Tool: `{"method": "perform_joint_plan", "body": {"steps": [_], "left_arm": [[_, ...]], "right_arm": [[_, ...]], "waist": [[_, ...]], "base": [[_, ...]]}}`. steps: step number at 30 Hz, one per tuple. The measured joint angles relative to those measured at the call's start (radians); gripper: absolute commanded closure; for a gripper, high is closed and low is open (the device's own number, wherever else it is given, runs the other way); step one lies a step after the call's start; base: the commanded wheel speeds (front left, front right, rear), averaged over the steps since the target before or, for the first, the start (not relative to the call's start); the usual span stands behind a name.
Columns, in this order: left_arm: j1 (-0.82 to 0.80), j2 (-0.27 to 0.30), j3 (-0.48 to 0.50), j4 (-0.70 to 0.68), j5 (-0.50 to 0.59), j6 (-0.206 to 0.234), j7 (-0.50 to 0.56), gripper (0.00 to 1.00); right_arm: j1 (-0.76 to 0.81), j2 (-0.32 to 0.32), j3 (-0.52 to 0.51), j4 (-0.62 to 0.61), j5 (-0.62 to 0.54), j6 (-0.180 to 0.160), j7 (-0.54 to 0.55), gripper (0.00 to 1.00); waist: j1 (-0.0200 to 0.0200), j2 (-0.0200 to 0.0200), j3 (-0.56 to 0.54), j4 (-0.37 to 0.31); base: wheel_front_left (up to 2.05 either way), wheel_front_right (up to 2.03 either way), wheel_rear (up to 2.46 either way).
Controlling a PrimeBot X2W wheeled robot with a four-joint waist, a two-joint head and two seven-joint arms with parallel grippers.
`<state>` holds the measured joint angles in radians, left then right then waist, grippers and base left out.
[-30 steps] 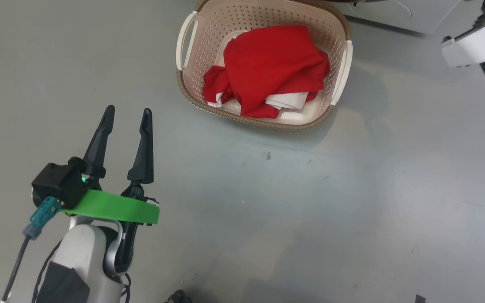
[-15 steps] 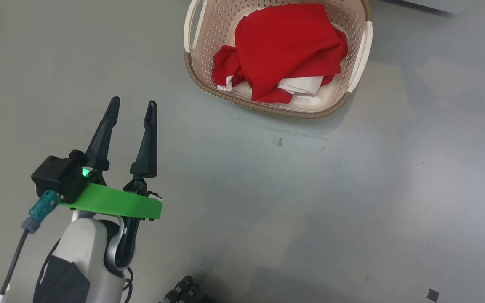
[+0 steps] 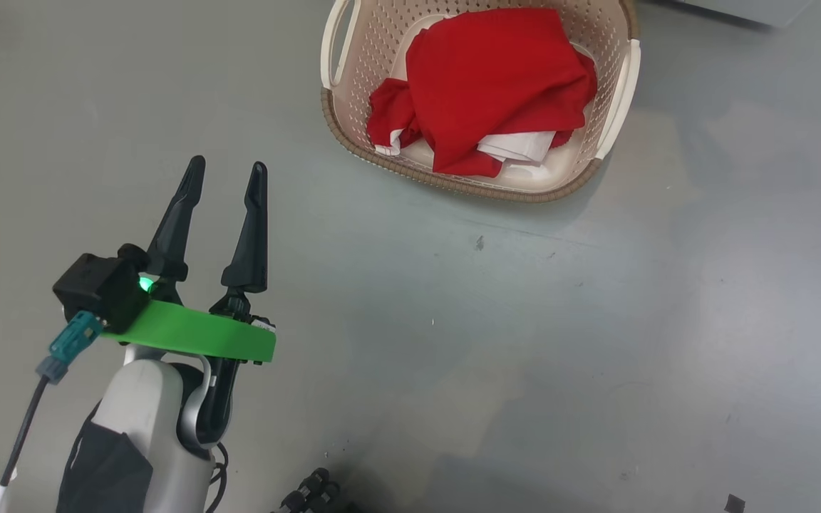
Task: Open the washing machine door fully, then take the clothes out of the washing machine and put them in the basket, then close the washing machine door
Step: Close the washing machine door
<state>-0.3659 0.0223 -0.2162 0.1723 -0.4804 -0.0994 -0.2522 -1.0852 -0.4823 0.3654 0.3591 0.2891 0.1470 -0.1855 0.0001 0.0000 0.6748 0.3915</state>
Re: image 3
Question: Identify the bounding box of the red white garment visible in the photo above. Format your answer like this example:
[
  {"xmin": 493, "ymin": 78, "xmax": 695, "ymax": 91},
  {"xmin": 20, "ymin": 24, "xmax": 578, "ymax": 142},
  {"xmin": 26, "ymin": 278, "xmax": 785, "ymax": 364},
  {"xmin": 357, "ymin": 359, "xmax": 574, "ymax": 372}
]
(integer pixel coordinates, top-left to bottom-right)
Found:
[
  {"xmin": 366, "ymin": 77, "xmax": 427, "ymax": 156},
  {"xmin": 405, "ymin": 7, "xmax": 598, "ymax": 177}
]

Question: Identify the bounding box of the cream perforated laundry basket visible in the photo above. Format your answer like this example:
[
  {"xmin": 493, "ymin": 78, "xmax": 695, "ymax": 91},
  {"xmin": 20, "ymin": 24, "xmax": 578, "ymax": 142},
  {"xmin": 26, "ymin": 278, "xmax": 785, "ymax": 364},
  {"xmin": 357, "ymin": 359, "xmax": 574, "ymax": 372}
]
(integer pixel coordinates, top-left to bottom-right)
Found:
[{"xmin": 320, "ymin": 0, "xmax": 641, "ymax": 204}]

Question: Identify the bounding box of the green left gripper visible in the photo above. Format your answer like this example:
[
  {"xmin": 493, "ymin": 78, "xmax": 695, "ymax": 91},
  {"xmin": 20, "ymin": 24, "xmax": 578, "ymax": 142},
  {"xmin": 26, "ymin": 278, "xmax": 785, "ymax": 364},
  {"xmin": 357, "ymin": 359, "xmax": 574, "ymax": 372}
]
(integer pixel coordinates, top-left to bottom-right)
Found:
[{"xmin": 100, "ymin": 155, "xmax": 278, "ymax": 366}]

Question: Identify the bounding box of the left camera cable teal plug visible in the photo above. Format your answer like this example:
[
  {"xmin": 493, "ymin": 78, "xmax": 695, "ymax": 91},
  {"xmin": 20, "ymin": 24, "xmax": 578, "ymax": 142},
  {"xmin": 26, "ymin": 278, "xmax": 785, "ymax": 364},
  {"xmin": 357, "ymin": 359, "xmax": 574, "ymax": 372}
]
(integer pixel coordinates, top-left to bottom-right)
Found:
[{"xmin": 0, "ymin": 310, "xmax": 105, "ymax": 513}]

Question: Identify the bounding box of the twisted black left arm cable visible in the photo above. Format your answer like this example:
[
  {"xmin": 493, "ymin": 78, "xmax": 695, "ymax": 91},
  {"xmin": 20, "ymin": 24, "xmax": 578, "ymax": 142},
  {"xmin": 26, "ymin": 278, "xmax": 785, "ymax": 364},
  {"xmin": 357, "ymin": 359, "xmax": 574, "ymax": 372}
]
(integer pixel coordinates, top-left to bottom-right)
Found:
[{"xmin": 204, "ymin": 442, "xmax": 231, "ymax": 513}]

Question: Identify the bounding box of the white washing machine body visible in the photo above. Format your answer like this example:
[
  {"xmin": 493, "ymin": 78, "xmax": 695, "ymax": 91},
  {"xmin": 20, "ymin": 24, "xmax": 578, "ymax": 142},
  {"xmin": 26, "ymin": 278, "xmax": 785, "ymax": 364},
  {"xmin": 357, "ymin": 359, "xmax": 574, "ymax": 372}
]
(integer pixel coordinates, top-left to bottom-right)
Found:
[{"xmin": 667, "ymin": 0, "xmax": 817, "ymax": 29}]

